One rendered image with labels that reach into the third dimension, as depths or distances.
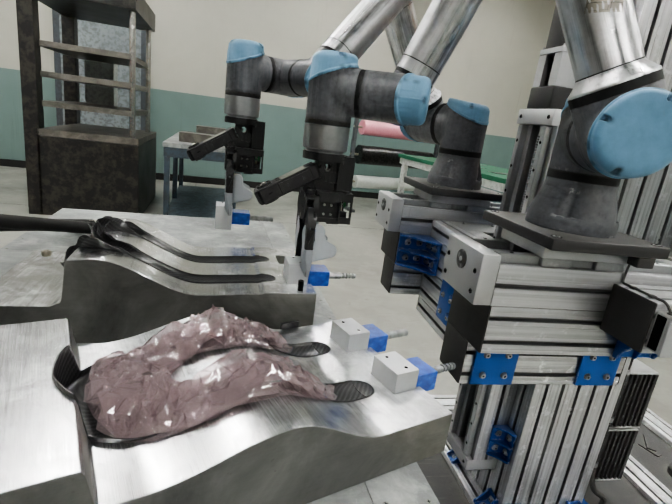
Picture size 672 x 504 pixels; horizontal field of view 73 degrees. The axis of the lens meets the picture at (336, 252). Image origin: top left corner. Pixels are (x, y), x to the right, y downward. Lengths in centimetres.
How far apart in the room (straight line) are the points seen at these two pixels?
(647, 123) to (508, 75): 807
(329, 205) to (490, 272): 29
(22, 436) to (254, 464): 18
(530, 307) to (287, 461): 53
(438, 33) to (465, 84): 750
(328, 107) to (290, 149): 667
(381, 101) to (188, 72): 666
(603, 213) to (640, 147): 18
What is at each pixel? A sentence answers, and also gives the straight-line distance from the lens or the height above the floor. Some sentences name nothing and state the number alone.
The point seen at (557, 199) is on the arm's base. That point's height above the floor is 109.
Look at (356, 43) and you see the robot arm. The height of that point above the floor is 132.
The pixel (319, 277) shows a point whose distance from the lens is 80.
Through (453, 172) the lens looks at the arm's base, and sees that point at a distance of 127.
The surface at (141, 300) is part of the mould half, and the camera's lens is 75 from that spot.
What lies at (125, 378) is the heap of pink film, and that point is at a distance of 52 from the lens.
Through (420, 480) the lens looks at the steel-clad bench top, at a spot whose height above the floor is 80.
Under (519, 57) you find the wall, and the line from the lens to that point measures 889.
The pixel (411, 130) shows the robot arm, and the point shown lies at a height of 117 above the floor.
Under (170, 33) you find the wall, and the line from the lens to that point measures 739.
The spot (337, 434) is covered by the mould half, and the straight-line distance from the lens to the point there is 48.
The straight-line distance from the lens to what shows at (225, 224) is 105.
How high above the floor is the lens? 117
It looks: 16 degrees down
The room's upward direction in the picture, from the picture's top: 8 degrees clockwise
